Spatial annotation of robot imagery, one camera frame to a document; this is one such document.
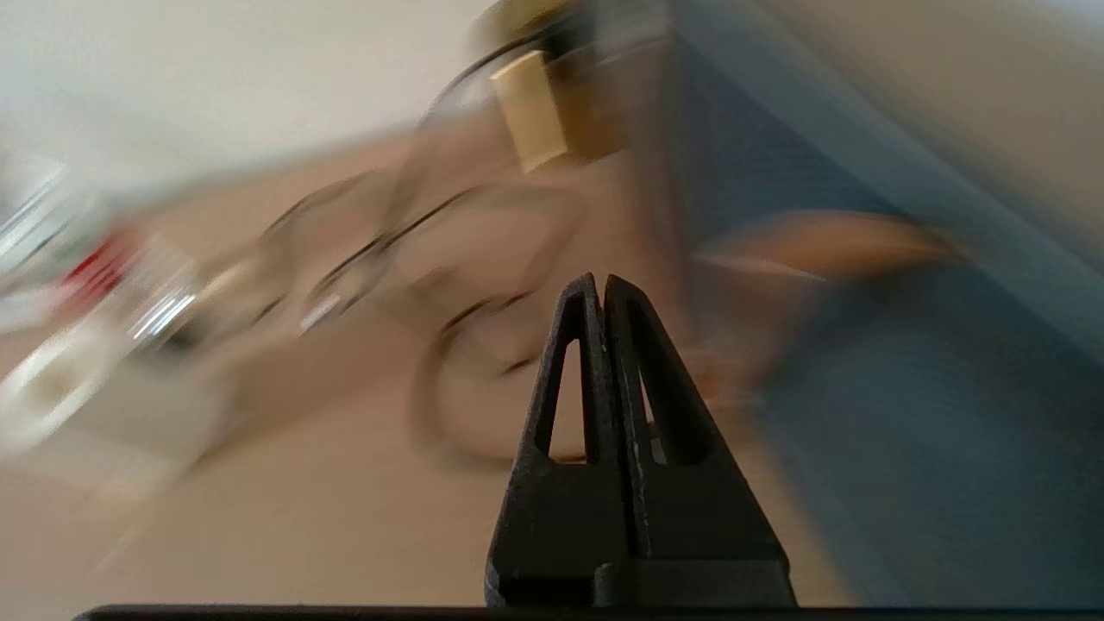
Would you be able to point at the dark blue paper gift bag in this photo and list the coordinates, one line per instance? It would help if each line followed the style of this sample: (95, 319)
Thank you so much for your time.
(906, 431)

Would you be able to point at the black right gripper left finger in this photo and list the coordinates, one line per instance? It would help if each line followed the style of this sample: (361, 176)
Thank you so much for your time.
(552, 517)

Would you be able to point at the clear water bottle red cap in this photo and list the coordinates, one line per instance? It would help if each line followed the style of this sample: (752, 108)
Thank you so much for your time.
(99, 267)

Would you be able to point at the white toilet paper roll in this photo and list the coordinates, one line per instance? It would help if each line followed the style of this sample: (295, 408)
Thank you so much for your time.
(52, 388)

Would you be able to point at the brass desk lamp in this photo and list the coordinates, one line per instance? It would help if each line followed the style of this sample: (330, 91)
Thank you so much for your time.
(535, 112)

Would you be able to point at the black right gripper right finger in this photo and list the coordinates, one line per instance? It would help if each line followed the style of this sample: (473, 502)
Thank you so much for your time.
(707, 509)

